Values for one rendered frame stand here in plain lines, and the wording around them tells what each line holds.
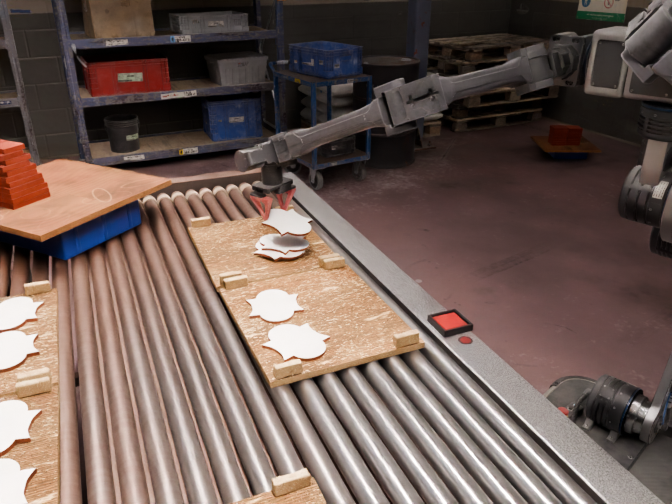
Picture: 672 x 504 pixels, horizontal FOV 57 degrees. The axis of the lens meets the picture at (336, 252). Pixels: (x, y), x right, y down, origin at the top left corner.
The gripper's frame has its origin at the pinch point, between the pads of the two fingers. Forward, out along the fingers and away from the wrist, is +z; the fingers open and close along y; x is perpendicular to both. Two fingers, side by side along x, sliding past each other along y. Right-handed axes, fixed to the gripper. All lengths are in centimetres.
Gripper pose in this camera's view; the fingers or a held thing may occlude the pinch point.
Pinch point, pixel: (274, 213)
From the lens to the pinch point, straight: 173.2
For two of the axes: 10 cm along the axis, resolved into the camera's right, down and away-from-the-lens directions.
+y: 6.1, -3.5, 7.1
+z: 0.2, 9.0, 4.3
